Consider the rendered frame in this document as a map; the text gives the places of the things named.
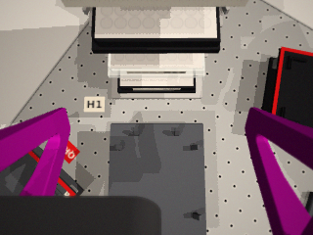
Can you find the beige multi-well plate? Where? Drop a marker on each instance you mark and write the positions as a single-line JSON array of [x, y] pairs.
[[155, 30]]

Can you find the white well plate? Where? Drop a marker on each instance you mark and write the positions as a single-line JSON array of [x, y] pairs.
[[156, 66]]

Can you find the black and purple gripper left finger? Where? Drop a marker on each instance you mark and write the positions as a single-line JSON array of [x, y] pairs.
[[19, 139]]

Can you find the grey shelf rack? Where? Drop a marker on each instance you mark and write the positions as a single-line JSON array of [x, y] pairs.
[[197, 95]]

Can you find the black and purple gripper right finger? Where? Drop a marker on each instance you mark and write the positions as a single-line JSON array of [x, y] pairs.
[[286, 214]]

